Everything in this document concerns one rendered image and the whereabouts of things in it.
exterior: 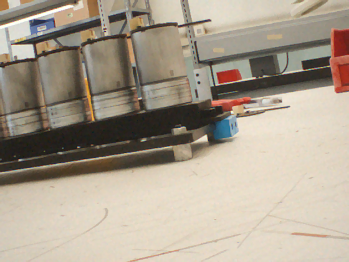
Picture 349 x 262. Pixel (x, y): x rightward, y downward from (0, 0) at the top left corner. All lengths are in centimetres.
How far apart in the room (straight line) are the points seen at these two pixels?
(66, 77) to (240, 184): 16
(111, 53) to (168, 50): 3
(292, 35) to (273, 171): 234
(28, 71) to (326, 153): 18
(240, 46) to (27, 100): 226
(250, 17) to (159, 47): 445
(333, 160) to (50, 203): 10
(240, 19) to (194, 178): 456
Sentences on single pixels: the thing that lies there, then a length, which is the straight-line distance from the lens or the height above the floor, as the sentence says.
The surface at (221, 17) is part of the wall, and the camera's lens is 479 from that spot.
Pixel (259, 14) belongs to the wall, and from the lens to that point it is 472.
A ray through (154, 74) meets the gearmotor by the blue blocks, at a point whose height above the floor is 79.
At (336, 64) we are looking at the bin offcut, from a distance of 51.
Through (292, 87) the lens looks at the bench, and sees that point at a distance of 259.
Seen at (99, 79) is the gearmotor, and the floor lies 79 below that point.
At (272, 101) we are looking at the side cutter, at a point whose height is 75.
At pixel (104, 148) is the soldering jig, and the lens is 25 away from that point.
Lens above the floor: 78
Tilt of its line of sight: 4 degrees down
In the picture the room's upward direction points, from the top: 11 degrees counter-clockwise
